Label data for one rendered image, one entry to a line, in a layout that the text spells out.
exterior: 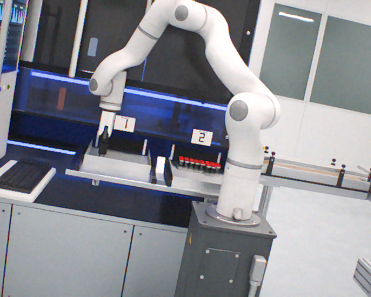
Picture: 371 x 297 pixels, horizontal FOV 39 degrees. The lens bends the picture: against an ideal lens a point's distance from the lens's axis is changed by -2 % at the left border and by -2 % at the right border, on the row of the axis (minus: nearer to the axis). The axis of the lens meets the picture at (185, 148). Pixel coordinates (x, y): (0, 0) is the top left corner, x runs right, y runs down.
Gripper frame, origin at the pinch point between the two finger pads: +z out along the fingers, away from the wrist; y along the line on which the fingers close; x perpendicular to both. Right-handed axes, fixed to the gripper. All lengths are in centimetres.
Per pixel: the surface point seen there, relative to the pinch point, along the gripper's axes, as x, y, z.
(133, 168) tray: 12.9, 5.4, 4.7
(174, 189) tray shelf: 28.7, 19.3, 7.1
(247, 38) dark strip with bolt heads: 51, -20, -54
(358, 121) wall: 312, -481, -9
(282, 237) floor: 155, -221, 89
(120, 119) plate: 4.5, -20.2, -9.8
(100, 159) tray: 0.1, 5.4, 3.7
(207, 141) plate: 43.4, -20.3, -7.1
